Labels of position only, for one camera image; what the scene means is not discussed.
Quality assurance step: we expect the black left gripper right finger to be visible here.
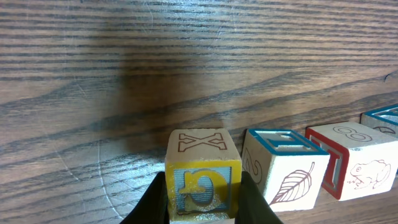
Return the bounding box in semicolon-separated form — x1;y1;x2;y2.
234;171;283;224

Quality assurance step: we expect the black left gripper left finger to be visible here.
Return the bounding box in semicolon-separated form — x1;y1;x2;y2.
120;172;170;224

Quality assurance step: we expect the yellow block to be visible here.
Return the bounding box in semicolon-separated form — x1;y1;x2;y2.
165;128;242;222

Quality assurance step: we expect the white red-sided block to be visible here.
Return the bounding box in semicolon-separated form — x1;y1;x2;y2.
305;122;397;201

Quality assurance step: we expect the white outline block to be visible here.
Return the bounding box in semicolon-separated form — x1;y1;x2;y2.
360;104;397;138

